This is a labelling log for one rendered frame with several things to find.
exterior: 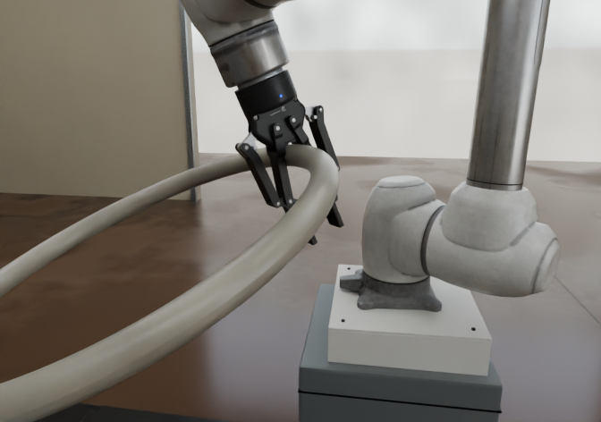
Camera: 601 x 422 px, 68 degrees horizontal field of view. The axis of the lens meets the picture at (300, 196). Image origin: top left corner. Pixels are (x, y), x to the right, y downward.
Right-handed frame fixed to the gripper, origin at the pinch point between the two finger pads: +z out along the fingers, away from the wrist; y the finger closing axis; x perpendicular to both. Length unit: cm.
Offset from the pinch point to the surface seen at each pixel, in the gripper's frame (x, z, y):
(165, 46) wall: -463, -63, -121
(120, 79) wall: -502, -50, -67
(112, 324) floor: -215, 85, 49
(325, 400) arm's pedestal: -18.0, 44.6, 5.7
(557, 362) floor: -67, 169, -123
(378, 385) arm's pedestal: -11.2, 44.0, -3.5
